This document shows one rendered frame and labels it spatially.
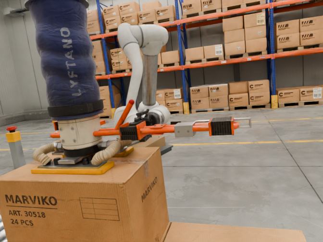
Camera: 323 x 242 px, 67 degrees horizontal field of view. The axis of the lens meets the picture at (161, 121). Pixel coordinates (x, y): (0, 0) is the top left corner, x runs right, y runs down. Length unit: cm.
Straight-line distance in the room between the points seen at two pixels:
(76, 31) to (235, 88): 772
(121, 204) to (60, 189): 25
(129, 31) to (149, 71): 29
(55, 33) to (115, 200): 64
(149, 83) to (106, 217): 102
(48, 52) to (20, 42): 1230
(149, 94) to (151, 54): 29
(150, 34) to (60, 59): 71
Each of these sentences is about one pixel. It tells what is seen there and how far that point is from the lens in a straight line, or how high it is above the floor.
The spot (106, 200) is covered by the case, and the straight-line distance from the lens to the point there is 91.
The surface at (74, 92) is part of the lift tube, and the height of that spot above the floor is 125.
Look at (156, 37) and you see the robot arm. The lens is 158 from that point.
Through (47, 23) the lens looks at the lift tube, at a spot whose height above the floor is 151.
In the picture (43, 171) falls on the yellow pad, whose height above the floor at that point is 95.
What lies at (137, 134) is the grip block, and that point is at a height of 107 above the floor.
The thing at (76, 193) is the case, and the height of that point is 90.
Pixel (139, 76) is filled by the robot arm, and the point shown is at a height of 130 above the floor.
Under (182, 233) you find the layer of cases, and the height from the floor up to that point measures 54.
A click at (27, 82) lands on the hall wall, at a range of 1319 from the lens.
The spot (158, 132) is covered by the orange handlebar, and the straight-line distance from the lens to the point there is 92.
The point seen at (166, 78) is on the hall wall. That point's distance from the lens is 967.
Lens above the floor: 127
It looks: 10 degrees down
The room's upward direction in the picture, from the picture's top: 7 degrees counter-clockwise
